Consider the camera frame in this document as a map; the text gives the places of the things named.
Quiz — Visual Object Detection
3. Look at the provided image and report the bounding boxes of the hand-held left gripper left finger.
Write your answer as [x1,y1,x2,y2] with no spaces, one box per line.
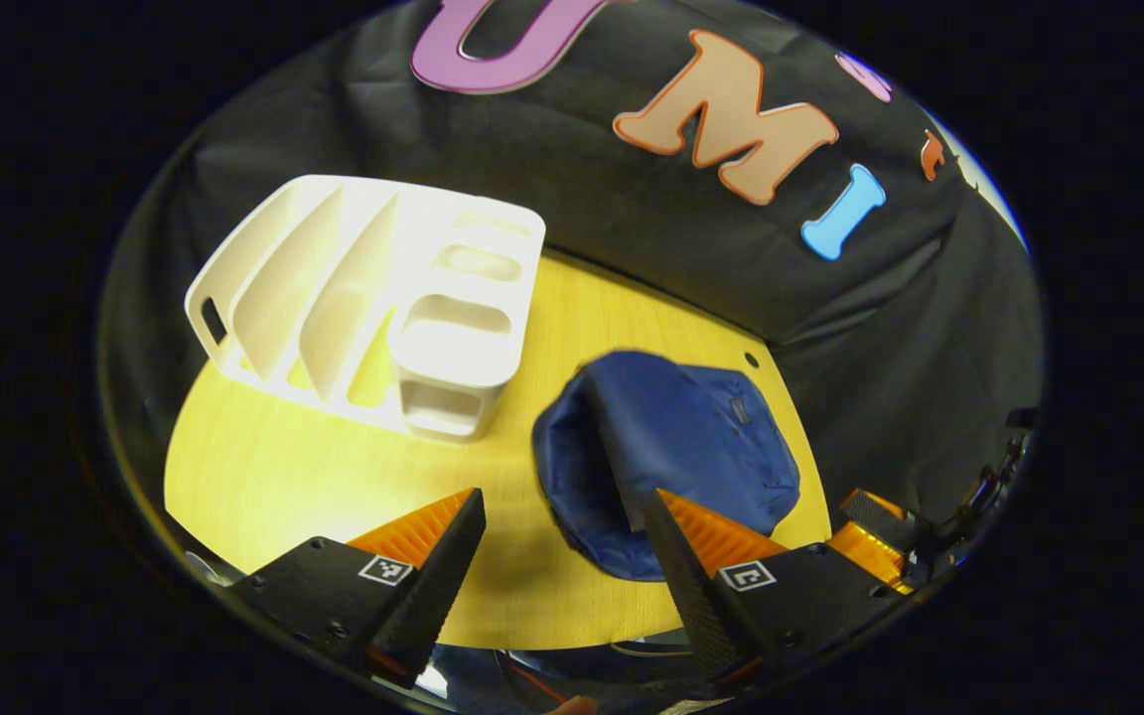
[229,487,489,691]

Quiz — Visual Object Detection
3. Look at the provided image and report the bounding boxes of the black backdrop cloth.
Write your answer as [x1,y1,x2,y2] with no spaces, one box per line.
[100,0,1045,557]

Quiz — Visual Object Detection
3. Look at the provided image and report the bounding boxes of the blue schoolbag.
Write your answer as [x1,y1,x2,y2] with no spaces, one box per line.
[532,350,801,582]

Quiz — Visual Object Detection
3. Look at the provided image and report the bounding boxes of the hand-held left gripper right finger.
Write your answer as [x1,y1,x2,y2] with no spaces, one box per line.
[643,487,916,691]

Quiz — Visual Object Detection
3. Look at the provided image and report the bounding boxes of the white plastic bookshelf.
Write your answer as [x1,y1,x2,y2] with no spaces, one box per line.
[183,175,547,445]

